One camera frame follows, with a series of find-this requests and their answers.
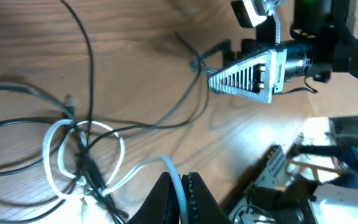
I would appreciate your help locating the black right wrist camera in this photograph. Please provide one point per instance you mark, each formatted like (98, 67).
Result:
(260, 15)

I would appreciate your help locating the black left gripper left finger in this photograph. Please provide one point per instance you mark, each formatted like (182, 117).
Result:
(161, 205)

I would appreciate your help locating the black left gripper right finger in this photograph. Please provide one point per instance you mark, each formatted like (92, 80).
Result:
(201, 205)

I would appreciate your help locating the person in blue clothes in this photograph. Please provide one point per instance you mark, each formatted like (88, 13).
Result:
(348, 155)

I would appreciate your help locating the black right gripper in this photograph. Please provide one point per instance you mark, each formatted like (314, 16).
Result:
(257, 74)

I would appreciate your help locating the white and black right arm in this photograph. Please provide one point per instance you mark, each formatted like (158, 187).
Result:
(322, 42)

